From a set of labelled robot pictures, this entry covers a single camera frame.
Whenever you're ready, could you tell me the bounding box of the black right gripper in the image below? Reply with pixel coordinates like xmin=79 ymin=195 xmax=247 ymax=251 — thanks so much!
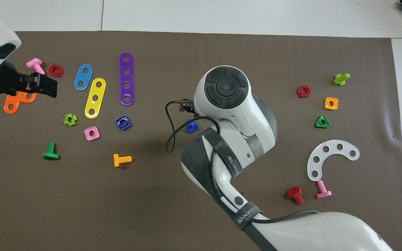
xmin=179 ymin=99 xmax=198 ymax=116

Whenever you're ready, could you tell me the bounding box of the blue plastic bolt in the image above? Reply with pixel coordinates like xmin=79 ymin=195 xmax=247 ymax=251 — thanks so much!
xmin=186 ymin=119 xmax=200 ymax=134

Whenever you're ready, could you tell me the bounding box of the blue square plastic nut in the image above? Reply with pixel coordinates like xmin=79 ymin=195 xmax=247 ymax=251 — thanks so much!
xmin=116 ymin=115 xmax=132 ymax=131

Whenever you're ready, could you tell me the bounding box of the pink plastic bolt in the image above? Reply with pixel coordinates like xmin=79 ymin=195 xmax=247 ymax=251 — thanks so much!
xmin=26 ymin=58 xmax=46 ymax=76
xmin=316 ymin=180 xmax=332 ymax=199

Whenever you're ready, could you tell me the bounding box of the orange angled three-hole plate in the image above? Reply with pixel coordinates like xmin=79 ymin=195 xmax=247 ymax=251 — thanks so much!
xmin=4 ymin=90 xmax=37 ymax=114

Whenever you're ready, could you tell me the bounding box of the blue two-hole plate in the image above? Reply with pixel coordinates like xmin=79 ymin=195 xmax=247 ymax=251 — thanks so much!
xmin=74 ymin=64 xmax=94 ymax=91

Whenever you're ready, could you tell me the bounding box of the yellow three-hole plate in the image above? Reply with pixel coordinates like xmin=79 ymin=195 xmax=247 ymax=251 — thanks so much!
xmin=84 ymin=77 xmax=107 ymax=119

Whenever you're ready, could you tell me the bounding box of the purple four-hole plate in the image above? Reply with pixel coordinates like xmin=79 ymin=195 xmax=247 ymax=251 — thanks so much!
xmin=119 ymin=52 xmax=135 ymax=106

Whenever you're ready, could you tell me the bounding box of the dark green plastic bolt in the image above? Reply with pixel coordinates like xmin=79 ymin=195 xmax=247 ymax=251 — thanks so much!
xmin=43 ymin=142 xmax=60 ymax=161

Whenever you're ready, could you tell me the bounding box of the pink square plastic nut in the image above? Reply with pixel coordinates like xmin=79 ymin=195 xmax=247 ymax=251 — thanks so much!
xmin=84 ymin=126 xmax=101 ymax=141

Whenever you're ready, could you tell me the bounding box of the orange plastic bolt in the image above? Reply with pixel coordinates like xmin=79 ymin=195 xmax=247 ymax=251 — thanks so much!
xmin=113 ymin=154 xmax=132 ymax=167

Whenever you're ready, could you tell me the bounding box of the brown table mat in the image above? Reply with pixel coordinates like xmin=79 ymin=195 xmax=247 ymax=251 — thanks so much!
xmin=0 ymin=31 xmax=402 ymax=251

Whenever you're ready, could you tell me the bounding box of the green triangular plastic nut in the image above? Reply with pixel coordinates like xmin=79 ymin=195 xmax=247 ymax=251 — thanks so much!
xmin=315 ymin=115 xmax=330 ymax=129

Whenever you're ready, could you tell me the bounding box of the red plastic bolt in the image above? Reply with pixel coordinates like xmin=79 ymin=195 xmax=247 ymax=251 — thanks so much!
xmin=287 ymin=186 xmax=304 ymax=205

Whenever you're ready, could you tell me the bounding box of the white curved five-hole plate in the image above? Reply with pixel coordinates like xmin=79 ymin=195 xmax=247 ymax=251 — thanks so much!
xmin=307 ymin=140 xmax=360 ymax=182

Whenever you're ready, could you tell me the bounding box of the light green cross bolt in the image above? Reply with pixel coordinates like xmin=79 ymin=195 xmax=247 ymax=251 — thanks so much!
xmin=333 ymin=73 xmax=350 ymax=86

